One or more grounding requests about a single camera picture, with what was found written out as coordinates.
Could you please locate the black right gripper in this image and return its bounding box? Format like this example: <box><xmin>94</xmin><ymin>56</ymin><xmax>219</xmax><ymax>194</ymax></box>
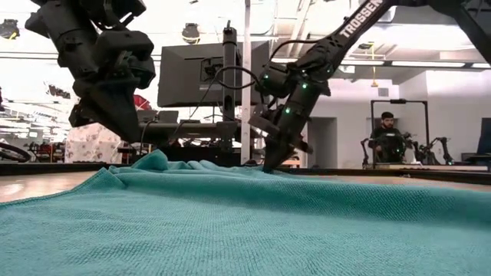
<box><xmin>262</xmin><ymin>80</ymin><xmax>331</xmax><ymax>173</ymax></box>

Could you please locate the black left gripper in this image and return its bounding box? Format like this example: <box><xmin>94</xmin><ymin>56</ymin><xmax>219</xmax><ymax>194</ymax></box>
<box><xmin>68</xmin><ymin>29</ymin><xmax>157</xmax><ymax>144</ymax></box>

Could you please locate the teal microfibre towel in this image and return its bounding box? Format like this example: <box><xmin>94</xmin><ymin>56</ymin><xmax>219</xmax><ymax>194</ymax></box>
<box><xmin>0</xmin><ymin>149</ymin><xmax>491</xmax><ymax>276</ymax></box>

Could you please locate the floral patterned cloth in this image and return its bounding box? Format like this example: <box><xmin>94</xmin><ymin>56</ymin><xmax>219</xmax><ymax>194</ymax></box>
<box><xmin>64</xmin><ymin>122</ymin><xmax>124</xmax><ymax>165</ymax></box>

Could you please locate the red storage bin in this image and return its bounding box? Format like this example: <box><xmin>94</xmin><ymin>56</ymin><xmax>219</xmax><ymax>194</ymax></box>
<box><xmin>132</xmin><ymin>94</ymin><xmax>153</xmax><ymax>112</ymax></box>

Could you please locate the grey doorway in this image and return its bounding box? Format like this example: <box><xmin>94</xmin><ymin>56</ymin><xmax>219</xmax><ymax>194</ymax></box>
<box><xmin>306</xmin><ymin>117</ymin><xmax>338</xmax><ymax>169</ymax></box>

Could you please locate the black monitor stand pole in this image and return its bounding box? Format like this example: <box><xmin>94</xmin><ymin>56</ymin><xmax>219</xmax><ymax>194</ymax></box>
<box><xmin>221</xmin><ymin>21</ymin><xmax>239</xmax><ymax>154</ymax></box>

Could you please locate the grey desktop device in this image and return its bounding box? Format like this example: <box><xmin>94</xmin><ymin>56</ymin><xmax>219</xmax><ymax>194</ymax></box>
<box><xmin>157</xmin><ymin>110</ymin><xmax>180</xmax><ymax>124</ymax></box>

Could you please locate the black computer monitor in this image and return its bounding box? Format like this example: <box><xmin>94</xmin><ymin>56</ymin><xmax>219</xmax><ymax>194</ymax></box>
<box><xmin>157</xmin><ymin>41</ymin><xmax>271</xmax><ymax>108</ymax></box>

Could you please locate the black desk platform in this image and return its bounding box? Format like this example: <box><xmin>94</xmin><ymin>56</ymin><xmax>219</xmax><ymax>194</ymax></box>
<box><xmin>137</xmin><ymin>120</ymin><xmax>262</xmax><ymax>146</ymax></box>

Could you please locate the person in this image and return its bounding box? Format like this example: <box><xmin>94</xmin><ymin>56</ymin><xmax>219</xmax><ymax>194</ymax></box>
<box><xmin>367</xmin><ymin>111</ymin><xmax>410</xmax><ymax>164</ymax></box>

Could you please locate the yellow hanging pendant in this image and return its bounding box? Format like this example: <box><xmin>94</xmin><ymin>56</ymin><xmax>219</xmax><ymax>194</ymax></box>
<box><xmin>370</xmin><ymin>41</ymin><xmax>379</xmax><ymax>88</ymax></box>

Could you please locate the light wooden background table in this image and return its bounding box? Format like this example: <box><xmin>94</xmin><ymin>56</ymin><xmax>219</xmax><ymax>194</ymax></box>
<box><xmin>374</xmin><ymin>163</ymin><xmax>489</xmax><ymax>173</ymax></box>

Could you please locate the dark background monitor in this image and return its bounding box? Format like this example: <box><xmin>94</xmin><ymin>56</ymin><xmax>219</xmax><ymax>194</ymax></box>
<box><xmin>476</xmin><ymin>117</ymin><xmax>491</xmax><ymax>156</ymax></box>

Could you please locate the black table edge rail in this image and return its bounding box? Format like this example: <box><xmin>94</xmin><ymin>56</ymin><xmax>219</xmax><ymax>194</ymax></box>
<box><xmin>0</xmin><ymin>163</ymin><xmax>491</xmax><ymax>186</ymax></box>

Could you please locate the white vertical post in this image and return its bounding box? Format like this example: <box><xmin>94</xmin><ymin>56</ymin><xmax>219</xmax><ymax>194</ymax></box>
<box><xmin>240</xmin><ymin>0</ymin><xmax>252</xmax><ymax>165</ymax></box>

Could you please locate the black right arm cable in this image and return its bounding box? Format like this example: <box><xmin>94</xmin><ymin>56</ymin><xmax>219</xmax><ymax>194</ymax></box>
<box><xmin>213</xmin><ymin>38</ymin><xmax>320</xmax><ymax>91</ymax></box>

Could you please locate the black metal frame stand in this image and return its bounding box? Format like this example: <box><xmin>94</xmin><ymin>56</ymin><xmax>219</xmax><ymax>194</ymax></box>
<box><xmin>370</xmin><ymin>98</ymin><xmax>430</xmax><ymax>169</ymax></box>

